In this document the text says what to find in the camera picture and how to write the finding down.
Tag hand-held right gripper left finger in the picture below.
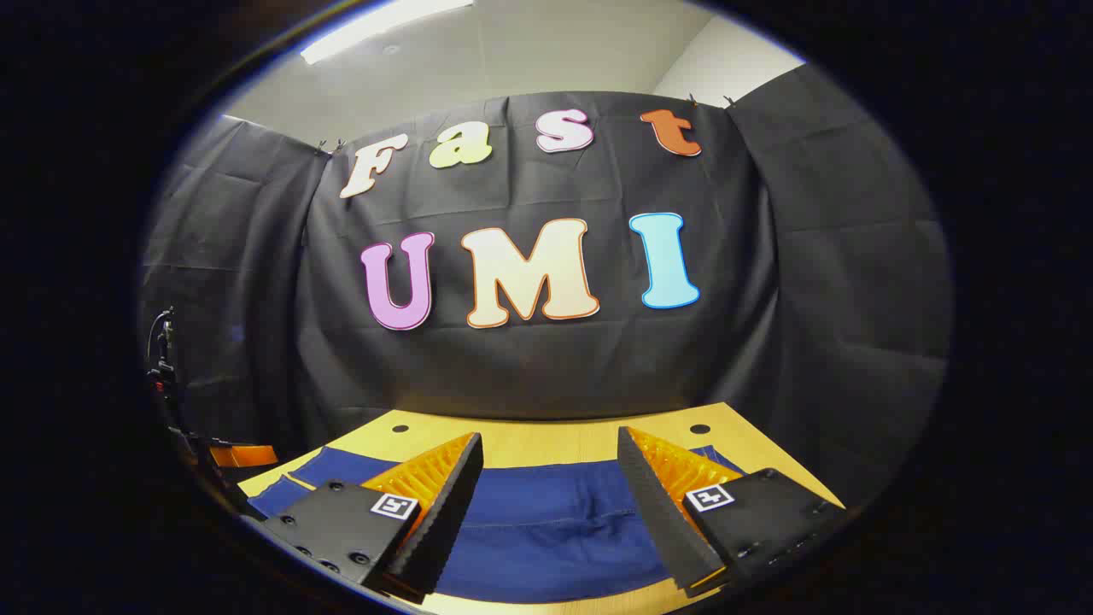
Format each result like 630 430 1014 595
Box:
256 432 484 604

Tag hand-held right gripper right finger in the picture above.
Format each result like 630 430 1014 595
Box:
617 425 848 597

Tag blue denim jeans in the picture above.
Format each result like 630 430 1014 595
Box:
248 446 748 603

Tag black backdrop cloth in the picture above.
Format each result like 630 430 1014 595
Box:
137 64 953 507

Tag black cable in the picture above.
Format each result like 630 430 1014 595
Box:
147 309 172 364

